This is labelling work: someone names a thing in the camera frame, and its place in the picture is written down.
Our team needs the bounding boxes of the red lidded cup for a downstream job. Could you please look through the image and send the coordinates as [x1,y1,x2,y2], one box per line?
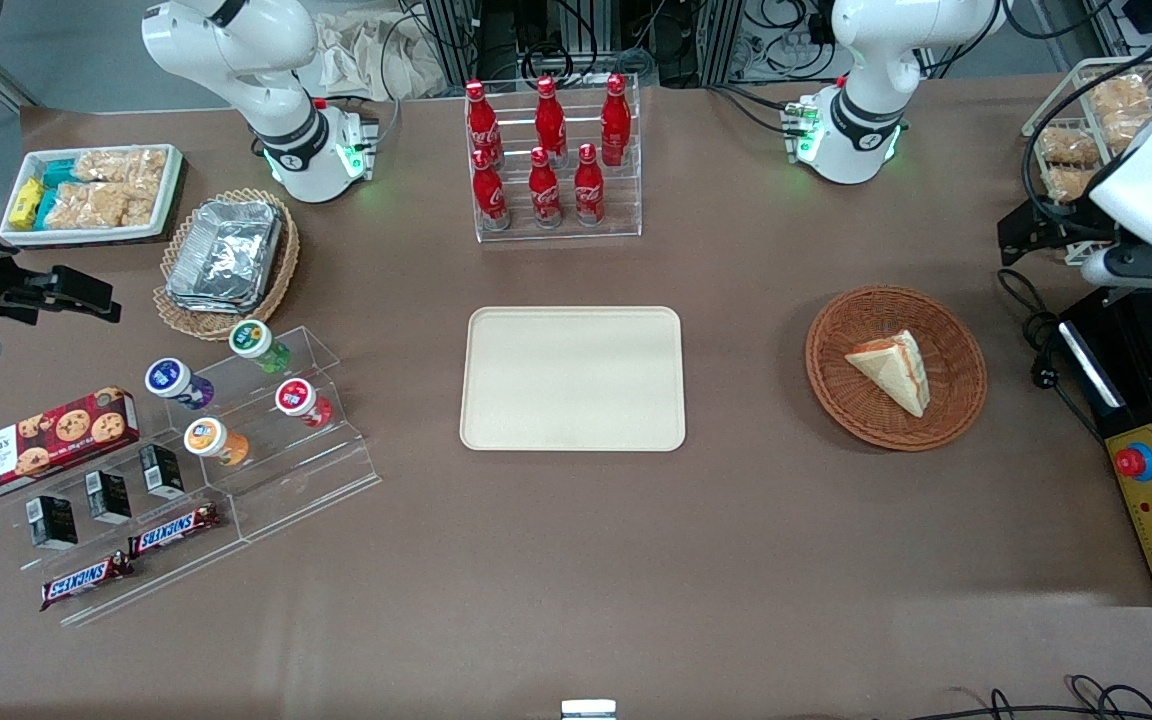
[274,377,335,429]

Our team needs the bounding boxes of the white rectangular snack tray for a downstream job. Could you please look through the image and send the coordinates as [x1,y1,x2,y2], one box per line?
[0,144,185,246]

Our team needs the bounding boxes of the background equipment rack with cables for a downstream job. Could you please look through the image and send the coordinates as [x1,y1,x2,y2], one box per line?
[406,0,842,91]

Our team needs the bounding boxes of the crumpled beige cloth bag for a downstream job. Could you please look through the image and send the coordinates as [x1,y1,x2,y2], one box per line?
[312,8,449,102]

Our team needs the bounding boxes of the clear acrylic stepped cup display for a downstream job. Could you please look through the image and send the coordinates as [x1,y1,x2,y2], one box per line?
[162,325,383,545]

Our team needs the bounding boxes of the light oval wicker basket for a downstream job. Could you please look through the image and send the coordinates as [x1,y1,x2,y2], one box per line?
[153,188,301,342]

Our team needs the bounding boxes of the black machine with yellow panel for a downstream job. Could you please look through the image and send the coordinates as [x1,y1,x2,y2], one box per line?
[1056,283,1152,608]

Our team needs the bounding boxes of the clear acrylic bottle rack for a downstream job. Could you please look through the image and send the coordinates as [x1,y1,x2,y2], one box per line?
[464,72,643,244]

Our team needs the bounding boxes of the triangular sandwich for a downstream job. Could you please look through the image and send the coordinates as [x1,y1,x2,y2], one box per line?
[844,330,932,418]

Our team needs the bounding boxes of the red Walkers cookie box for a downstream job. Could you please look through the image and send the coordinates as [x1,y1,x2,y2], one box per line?
[0,386,142,508]

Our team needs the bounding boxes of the clear bag of rice crackers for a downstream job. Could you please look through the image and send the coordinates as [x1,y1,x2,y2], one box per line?
[75,149,169,188]
[45,181,159,230]

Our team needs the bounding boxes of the stack of foil trays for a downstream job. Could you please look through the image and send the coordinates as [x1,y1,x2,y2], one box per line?
[165,200,285,315]

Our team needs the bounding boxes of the yellow snack packet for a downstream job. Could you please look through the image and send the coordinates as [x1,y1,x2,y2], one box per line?
[10,178,46,230]

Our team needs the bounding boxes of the red emergency stop button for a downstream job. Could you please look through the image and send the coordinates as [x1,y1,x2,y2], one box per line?
[1113,442,1152,485]

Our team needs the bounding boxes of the clear acrylic stepped snack display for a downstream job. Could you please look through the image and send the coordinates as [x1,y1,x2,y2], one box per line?
[0,440,249,630]

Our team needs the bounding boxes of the black floor cables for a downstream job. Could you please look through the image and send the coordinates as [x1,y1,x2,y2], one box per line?
[874,674,1152,720]

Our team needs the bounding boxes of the beige plastic tray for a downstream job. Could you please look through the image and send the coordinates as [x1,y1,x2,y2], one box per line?
[460,306,687,452]

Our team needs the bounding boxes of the black power cable with plug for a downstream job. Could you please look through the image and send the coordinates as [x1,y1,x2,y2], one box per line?
[995,267,1109,443]

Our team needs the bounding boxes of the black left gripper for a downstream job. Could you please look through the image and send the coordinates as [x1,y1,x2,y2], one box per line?
[998,198,1152,292]

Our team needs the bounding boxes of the small black box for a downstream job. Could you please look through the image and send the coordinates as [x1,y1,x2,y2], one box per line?
[84,470,134,526]
[137,443,186,501]
[27,494,80,551]

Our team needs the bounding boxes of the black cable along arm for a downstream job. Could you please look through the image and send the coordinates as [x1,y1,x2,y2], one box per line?
[1024,15,1152,236]

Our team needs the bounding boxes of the purple lidded cup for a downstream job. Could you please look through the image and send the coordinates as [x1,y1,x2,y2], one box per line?
[144,357,216,411]

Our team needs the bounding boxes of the green lidded cup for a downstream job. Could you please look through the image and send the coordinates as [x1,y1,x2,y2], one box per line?
[228,319,292,375]

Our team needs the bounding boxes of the orange lidded cup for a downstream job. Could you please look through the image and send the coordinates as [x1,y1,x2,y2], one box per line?
[183,416,251,468]

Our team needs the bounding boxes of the bagged fried snack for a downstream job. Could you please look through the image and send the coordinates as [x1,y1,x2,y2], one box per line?
[1102,108,1152,153]
[1038,126,1103,167]
[1084,74,1152,121]
[1046,165,1101,203]

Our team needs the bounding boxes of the brown wicker basket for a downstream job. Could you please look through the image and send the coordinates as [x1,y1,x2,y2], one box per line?
[805,286,988,452]

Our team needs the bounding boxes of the Snickers chocolate bar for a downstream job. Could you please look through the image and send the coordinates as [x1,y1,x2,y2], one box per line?
[127,503,223,558]
[39,551,135,612]

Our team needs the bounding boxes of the red cola bottle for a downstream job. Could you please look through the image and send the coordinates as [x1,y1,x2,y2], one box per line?
[465,80,504,169]
[573,143,607,227]
[600,73,633,167]
[471,150,513,232]
[534,76,568,159]
[528,147,564,229]

